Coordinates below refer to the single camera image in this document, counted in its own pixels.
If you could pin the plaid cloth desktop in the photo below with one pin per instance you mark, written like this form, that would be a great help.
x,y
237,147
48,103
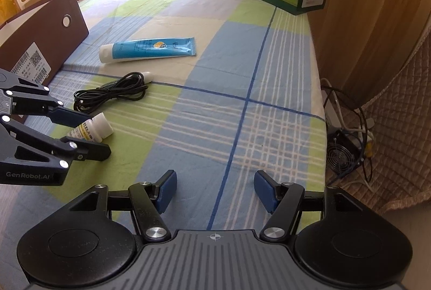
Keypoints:
x,y
202,108

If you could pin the white pill bottle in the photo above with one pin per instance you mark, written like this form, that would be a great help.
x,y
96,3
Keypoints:
x,y
101,126

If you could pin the black fan device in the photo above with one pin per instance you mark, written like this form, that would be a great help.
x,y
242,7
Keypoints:
x,y
340,155

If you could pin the quilted chair cover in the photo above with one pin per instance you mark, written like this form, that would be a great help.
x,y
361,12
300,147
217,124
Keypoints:
x,y
404,108

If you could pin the small white tube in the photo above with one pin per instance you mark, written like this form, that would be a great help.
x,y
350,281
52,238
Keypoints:
x,y
148,76

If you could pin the blue cream tube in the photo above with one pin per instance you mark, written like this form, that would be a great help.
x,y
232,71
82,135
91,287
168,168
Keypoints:
x,y
144,49

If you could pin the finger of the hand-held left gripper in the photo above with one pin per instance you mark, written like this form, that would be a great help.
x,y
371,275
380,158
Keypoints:
x,y
69,117
96,152

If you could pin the brown storage box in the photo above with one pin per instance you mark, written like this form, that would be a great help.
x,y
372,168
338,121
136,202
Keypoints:
x,y
74,37

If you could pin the wooden cabinet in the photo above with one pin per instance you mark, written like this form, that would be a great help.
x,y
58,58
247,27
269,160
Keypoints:
x,y
370,7

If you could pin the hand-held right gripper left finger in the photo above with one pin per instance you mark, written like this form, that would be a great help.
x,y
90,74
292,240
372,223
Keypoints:
x,y
168,187

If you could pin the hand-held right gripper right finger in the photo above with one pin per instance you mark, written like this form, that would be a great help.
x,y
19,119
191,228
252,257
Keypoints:
x,y
264,189

